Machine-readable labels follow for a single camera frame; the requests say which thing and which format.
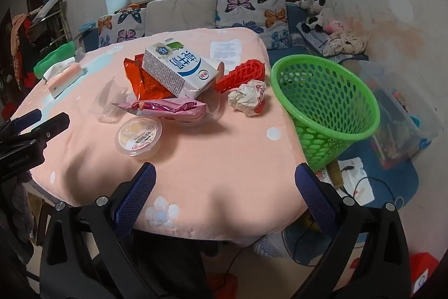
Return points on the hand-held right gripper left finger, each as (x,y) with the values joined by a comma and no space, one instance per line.
(140,190)

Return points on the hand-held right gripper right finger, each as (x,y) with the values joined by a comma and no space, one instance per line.
(315,194)

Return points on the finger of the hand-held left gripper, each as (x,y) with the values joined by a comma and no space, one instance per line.
(29,117)
(52,125)

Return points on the round plastic pudding cup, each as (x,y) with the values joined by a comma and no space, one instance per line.
(138,136)

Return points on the clear plastic container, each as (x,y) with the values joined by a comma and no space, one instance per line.
(108,99)

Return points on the green mesh basket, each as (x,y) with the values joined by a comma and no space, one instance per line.
(315,131)

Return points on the pink snack wrapper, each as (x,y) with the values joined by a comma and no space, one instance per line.
(168,108)

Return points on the orange snack wrapper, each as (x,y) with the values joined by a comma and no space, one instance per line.
(143,85)

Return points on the clear plastic dish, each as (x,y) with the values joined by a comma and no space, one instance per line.
(215,110)

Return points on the white paper ball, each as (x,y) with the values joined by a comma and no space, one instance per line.
(245,96)

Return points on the white blue milk carton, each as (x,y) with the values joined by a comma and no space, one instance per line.
(175,67)

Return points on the red foam fruit net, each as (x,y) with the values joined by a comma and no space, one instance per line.
(245,73)

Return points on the white papers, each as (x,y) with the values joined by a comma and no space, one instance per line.
(353,173)

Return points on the pink tissue pack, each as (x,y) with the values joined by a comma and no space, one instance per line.
(64,80)

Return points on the grey mesh shoe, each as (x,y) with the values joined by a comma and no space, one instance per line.
(271,243)

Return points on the hanging orange red clothes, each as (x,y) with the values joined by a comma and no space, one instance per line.
(19,46)

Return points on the blue floor mat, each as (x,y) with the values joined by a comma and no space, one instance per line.
(402,180)

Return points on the metal shelf rack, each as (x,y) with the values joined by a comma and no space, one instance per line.
(52,22)

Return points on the teal pack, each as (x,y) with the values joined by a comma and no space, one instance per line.
(87,27)

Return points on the clear plastic storage box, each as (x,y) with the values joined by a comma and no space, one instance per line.
(402,124)

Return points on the small butterfly print cushion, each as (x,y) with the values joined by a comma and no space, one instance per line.
(119,25)

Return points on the red box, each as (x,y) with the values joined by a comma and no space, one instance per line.
(421,271)

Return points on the patterned cream cloth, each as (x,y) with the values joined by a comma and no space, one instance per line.
(344,41)

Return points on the pink plush toy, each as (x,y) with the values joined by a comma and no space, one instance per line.
(336,26)

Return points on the beige cushion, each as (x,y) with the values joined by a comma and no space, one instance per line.
(182,13)

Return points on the black white cow plush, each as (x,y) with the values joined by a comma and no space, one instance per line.
(322,17)

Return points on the grey white plush toy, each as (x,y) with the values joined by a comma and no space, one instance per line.
(306,3)

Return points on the large butterfly print cushion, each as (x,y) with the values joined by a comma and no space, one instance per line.
(252,11)

